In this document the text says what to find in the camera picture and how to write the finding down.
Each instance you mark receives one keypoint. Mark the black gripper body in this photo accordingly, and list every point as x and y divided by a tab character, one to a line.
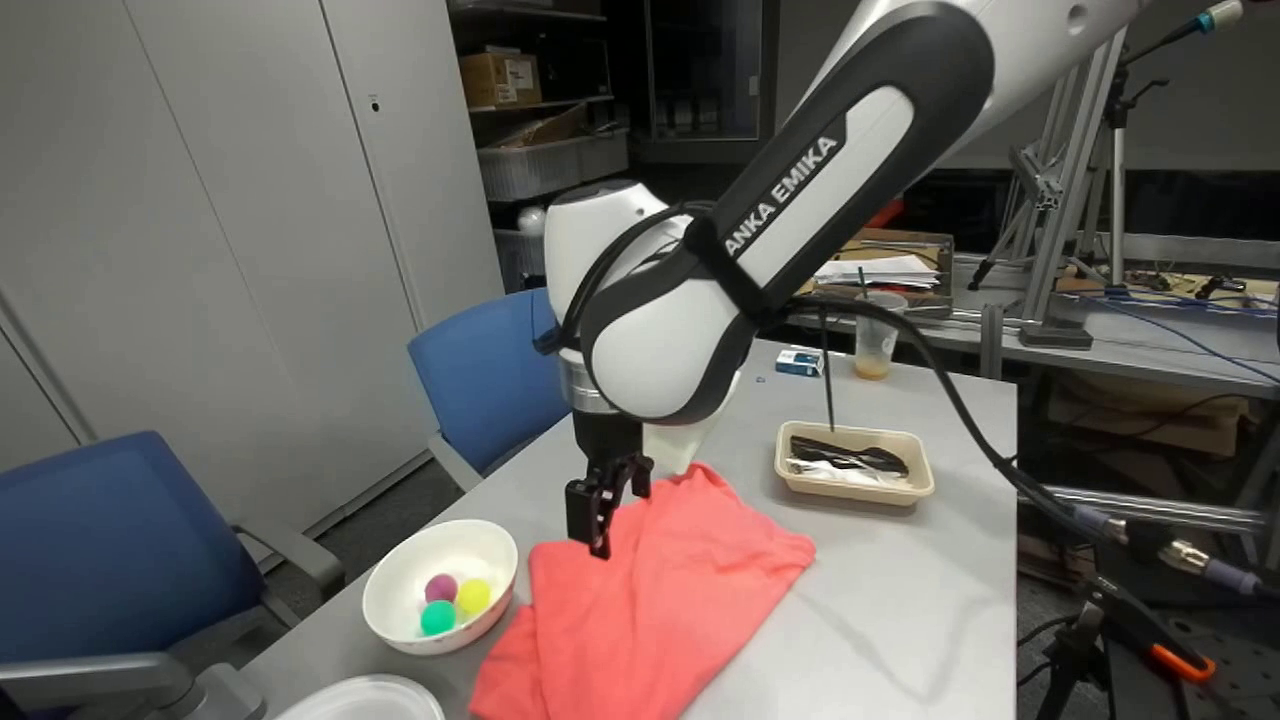
612	448

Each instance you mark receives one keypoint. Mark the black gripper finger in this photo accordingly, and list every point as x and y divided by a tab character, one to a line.
600	510
586	510

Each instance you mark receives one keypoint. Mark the red-orange shirt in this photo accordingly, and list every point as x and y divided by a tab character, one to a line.
690	580

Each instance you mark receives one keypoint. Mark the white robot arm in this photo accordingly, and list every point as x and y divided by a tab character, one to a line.
655	304

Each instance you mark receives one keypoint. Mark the far blue chair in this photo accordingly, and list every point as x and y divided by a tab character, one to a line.
485	383

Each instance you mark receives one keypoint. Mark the blue chair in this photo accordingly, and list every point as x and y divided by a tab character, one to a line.
485	383
110	560

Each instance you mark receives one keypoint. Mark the yellow ball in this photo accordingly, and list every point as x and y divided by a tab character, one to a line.
473	598

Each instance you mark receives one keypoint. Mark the purple ball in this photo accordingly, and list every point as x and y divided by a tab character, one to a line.
443	588

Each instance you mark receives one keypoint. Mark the white bowl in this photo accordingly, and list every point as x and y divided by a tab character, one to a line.
466	549

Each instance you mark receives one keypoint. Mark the green ball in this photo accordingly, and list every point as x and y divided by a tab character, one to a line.
437	619

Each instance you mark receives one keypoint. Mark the black cutlery in tray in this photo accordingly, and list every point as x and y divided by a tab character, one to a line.
875	462

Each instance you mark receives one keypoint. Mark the beige tray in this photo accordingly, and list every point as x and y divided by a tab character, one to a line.
815	477

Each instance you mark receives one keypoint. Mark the clear plastic cup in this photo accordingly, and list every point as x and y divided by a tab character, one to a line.
875	351

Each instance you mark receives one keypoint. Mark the white plate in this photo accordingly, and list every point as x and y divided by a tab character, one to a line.
368	699

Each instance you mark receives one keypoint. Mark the black shelving with bins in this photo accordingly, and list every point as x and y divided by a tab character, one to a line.
547	115

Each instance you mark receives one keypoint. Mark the near blue chair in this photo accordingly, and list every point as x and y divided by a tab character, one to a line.
110	560

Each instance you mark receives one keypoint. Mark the orange black clamp tool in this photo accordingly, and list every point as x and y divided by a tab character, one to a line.
1076	647

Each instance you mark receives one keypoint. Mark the cluttered workbench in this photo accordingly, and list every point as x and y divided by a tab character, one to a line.
1139	343

